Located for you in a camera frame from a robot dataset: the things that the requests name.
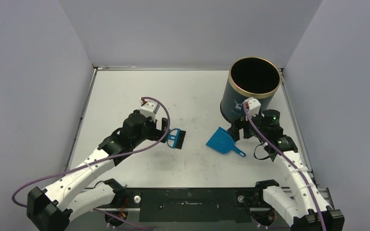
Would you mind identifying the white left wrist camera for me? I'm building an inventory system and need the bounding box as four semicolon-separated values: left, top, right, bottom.
139;100;160;122

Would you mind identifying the dark green waste bin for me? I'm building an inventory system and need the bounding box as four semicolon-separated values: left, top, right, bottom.
220;57;282;123

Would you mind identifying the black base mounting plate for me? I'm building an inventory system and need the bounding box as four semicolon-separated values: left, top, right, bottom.
102;188;276;225

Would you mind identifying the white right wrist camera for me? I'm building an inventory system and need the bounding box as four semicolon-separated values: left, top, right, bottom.
243;97;261;117

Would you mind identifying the blue plastic dustpan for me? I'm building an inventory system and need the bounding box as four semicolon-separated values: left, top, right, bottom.
206;127;247;157

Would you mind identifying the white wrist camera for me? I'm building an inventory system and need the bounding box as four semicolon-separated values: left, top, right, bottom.
243;97;261;117
139;100;160;122

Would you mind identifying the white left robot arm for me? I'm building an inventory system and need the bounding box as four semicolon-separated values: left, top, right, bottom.
26;110;169;231

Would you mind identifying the blue hand brush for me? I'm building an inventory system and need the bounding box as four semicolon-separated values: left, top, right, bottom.
166;128;186;149

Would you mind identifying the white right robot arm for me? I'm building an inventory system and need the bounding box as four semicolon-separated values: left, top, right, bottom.
229;109;345;231

